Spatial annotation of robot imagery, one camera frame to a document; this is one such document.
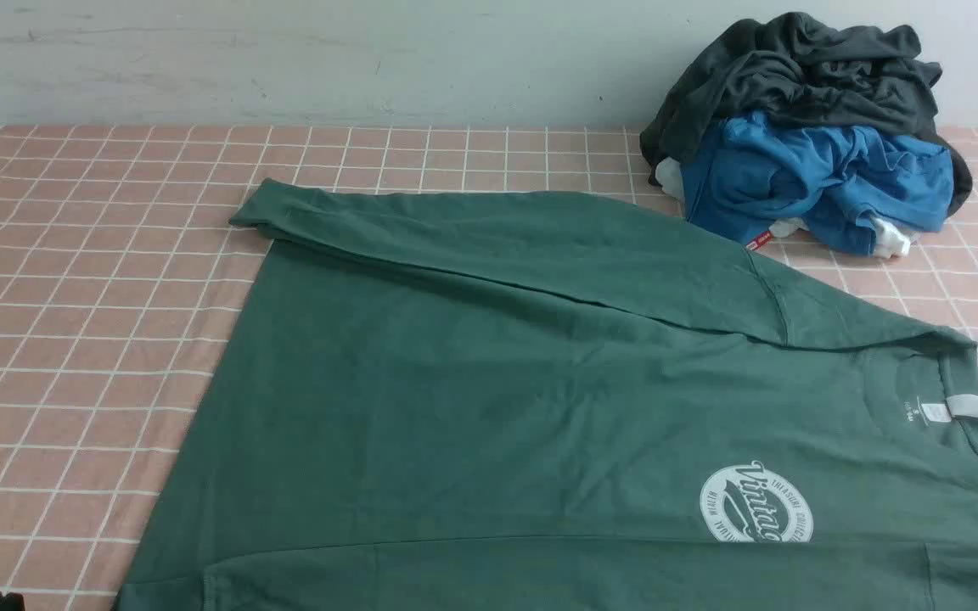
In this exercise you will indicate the green long-sleeve top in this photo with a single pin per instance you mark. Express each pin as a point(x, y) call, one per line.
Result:
point(554, 401)

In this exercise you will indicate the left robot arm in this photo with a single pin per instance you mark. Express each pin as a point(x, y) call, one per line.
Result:
point(12, 602)

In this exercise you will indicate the blue crumpled garment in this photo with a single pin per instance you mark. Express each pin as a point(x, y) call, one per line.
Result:
point(835, 179)

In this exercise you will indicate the pink checked tablecloth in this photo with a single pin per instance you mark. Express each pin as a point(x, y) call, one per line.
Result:
point(121, 280)

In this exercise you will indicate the dark grey crumpled garment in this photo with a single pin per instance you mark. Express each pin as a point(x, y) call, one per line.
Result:
point(800, 73)

